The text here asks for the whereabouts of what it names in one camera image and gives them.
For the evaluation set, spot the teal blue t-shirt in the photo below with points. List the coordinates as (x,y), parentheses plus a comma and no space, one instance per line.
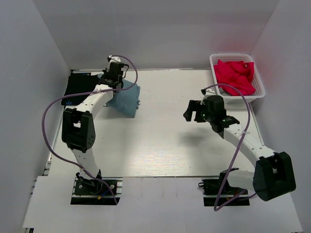
(125,102)

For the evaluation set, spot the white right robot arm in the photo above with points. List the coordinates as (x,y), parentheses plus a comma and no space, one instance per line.
(273,175)

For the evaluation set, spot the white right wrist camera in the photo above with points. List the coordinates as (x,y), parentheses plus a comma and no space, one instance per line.
(207,92)

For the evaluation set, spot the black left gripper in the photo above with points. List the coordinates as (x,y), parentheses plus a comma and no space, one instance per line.
(105,72)

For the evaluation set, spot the folded black t-shirt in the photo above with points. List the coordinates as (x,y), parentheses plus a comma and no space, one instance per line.
(79,83)

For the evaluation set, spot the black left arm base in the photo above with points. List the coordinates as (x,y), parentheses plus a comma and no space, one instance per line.
(93,192)

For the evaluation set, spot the crumpled red t-shirt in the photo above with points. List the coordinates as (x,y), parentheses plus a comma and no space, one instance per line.
(238,74)

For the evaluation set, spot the white plastic basket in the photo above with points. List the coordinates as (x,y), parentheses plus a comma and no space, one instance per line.
(230,57)

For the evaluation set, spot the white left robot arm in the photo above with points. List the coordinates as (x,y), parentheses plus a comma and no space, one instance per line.
(78,130)

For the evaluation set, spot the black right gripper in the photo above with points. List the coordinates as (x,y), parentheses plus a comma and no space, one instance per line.
(194,106)

